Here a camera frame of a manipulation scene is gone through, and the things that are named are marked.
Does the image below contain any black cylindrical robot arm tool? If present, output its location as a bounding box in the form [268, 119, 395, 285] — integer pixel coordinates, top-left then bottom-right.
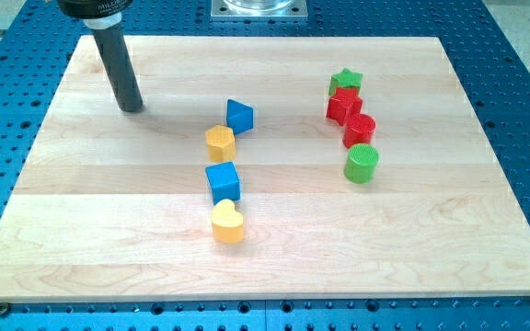
[57, 0, 144, 112]

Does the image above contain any red star block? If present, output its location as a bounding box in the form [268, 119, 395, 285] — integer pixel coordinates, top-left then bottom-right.
[326, 87, 363, 126]

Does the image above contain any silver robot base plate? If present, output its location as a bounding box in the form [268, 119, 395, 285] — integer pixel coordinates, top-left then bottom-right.
[210, 0, 308, 22]

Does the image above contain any yellow heart block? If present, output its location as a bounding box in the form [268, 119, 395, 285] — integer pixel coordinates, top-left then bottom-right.
[211, 199, 245, 244]

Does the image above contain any red cylinder block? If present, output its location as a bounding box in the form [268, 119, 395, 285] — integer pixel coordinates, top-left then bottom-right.
[342, 113, 376, 148]

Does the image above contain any green star block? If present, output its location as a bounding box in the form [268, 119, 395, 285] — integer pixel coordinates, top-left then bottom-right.
[328, 68, 363, 96]

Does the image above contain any yellow hexagon block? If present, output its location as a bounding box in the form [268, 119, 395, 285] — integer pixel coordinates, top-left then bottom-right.
[205, 125, 236, 163]

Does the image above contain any blue triangular prism block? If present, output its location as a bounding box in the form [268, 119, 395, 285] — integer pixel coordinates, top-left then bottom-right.
[226, 99, 254, 135]

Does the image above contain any blue perforated metal table plate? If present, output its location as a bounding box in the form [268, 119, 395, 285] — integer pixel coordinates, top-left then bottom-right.
[0, 0, 530, 330]

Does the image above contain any light wooden board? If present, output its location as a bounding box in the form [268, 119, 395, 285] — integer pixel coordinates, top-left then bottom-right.
[0, 36, 530, 302]

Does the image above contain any green cylinder block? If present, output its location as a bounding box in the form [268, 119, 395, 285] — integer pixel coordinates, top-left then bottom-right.
[343, 143, 379, 184]

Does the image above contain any blue cube block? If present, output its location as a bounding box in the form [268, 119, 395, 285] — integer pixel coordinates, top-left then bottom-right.
[205, 162, 241, 204]

